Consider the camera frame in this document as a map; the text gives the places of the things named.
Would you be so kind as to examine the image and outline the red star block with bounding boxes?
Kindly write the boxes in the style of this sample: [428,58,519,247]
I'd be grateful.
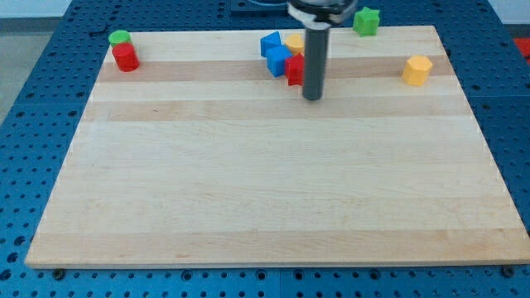
[284,54,305,86]

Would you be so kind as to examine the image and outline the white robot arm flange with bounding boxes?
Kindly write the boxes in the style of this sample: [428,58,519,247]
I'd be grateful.
[287,0,358,30]

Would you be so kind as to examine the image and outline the green star block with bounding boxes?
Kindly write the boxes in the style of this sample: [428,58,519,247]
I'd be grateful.
[352,7,380,36]

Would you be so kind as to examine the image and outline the wooden board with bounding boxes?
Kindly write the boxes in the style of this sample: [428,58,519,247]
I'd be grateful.
[25,26,529,269]

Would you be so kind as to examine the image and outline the blue cube block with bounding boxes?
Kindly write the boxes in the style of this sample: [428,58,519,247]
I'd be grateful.
[266,45,292,77]

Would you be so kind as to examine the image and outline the blue triangular block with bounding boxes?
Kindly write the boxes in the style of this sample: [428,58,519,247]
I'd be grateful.
[260,31,282,58]

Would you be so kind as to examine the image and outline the yellow round block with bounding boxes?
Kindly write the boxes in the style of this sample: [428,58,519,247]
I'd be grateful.
[284,33,305,55]

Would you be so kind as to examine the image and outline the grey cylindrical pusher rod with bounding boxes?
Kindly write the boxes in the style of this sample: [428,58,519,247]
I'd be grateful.
[302,26,330,101]

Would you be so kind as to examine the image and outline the red cylinder block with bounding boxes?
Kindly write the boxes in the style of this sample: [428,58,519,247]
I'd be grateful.
[112,42,140,72]

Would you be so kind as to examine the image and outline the yellow hexagon block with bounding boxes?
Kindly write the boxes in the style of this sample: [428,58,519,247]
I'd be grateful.
[402,55,433,86]

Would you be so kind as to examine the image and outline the green cylinder block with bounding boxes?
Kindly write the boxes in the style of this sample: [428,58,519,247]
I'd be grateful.
[108,30,132,47]

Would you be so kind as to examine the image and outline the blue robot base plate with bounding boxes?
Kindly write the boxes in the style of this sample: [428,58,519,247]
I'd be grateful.
[229,0,287,17]

